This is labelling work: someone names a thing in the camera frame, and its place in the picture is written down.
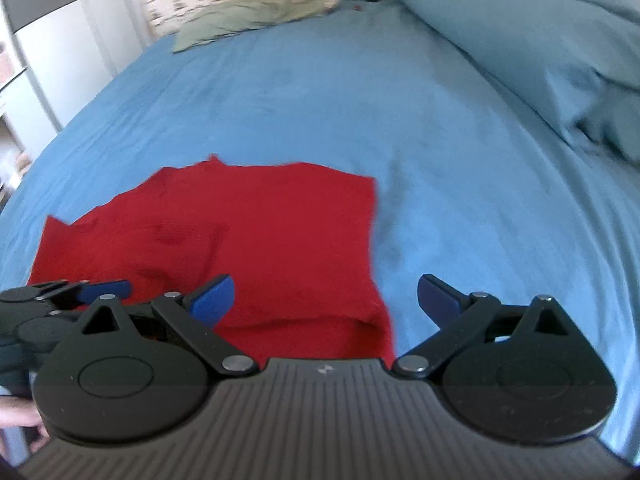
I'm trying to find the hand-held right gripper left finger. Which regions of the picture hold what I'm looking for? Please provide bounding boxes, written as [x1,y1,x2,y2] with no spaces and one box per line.
[75,274,260,376]

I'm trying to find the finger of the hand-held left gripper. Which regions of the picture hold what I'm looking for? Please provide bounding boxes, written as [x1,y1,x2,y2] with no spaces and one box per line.
[0,279,134,312]

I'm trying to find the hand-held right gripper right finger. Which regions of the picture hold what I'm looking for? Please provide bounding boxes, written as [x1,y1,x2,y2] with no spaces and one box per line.
[391,273,573,378]

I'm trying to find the red small garment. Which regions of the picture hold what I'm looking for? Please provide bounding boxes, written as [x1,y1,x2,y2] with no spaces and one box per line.
[27,156,398,367]

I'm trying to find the person's left hand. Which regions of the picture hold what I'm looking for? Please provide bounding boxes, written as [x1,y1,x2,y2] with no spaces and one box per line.
[0,395,48,453]

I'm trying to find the white wardrobe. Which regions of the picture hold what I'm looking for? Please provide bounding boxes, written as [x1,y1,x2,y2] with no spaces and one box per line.
[0,0,153,171]

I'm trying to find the blue duvet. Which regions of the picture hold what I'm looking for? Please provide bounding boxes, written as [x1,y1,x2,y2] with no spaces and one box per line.
[390,0,640,163]

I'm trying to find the green pillow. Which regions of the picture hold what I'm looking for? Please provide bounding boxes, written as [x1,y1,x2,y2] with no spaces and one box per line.
[172,0,343,55]

